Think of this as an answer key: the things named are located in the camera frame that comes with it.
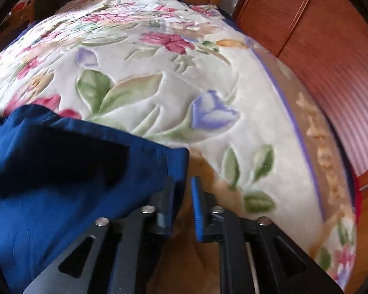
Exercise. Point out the floral blanket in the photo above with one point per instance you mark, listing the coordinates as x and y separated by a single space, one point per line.
171 82

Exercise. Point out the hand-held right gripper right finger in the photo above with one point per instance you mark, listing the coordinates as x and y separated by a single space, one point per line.
197 211

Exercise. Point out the wooden slatted wardrobe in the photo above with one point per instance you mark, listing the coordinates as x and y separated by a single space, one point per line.
309 21

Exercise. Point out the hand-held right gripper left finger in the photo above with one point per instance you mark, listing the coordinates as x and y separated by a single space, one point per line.
167 202

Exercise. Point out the blue suit jacket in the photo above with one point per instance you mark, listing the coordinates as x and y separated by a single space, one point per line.
64 174

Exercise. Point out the navy bed sheet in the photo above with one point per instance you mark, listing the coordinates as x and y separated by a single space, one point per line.
233 21

